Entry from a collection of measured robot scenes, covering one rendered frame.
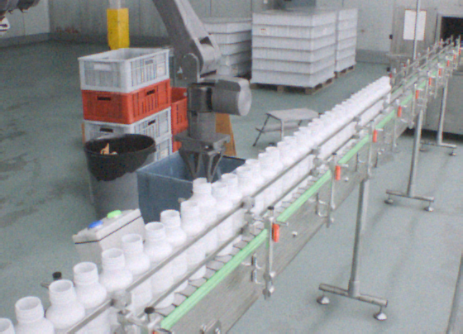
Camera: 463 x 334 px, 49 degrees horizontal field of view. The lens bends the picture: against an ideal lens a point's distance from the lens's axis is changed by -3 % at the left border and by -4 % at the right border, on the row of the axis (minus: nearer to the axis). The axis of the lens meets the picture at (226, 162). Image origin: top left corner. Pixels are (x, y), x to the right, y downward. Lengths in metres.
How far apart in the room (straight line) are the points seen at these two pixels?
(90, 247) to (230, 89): 0.42
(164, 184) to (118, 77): 1.84
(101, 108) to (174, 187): 1.99
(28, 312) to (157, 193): 1.15
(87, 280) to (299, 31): 7.10
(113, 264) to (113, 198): 2.35
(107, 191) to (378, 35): 9.03
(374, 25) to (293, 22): 3.99
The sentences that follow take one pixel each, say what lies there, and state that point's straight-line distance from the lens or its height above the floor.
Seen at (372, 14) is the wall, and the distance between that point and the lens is 11.55.
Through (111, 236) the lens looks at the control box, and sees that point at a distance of 1.09.
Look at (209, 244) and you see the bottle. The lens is 1.14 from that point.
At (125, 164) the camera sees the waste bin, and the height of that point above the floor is 0.57.
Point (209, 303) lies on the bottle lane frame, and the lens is 1.14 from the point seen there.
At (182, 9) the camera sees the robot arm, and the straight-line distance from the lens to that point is 1.03.
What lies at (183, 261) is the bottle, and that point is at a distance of 1.05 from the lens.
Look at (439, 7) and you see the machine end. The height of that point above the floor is 1.40.
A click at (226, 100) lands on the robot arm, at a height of 1.38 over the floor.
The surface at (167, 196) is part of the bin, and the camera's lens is 1.85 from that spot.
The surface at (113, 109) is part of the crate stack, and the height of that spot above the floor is 0.76.
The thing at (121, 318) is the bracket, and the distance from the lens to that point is 0.89.
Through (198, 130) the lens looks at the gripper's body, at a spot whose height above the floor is 1.31.
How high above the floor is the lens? 1.59
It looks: 19 degrees down
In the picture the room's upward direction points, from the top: straight up
